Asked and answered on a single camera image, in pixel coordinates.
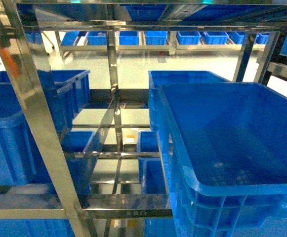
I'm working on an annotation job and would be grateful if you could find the blue crate left shelf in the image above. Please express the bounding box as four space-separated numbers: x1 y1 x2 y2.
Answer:
0 70 90 186

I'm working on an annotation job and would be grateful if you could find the large blue crate front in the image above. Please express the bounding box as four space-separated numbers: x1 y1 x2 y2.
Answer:
159 82 287 237

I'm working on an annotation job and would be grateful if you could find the stainless steel shelf frame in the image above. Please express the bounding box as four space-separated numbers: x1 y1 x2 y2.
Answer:
0 0 287 237

